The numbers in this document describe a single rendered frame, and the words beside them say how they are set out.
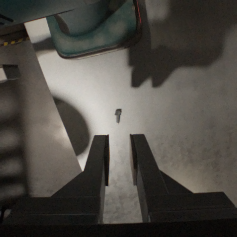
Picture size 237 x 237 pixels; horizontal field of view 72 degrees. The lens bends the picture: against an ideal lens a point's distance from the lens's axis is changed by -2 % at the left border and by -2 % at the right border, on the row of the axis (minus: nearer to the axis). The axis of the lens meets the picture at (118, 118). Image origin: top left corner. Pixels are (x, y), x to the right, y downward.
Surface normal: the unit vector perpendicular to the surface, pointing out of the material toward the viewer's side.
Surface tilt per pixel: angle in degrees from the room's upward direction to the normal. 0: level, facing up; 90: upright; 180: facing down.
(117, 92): 0
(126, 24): 11
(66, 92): 0
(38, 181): 0
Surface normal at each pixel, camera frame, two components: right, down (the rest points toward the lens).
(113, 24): 0.17, 0.34
